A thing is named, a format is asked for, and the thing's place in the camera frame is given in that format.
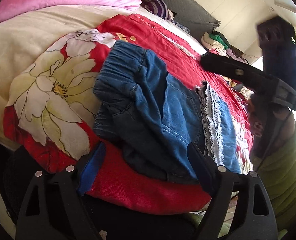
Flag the green fleece clothing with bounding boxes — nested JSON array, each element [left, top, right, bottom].
[[187, 122, 296, 239]]

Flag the purple striped garment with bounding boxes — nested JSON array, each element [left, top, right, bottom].
[[140, 0, 174, 22]]

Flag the right hand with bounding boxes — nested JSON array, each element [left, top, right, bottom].
[[247, 94, 296, 148]]

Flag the blue denim pants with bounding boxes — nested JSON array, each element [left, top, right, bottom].
[[93, 41, 241, 184]]

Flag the red floral bedspread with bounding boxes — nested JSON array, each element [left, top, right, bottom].
[[3, 14, 252, 215]]

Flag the stack of folded clothes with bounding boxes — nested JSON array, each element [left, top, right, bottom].
[[200, 30, 253, 100]]

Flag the grey padded headboard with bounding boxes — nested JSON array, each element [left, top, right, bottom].
[[163, 0, 220, 41]]

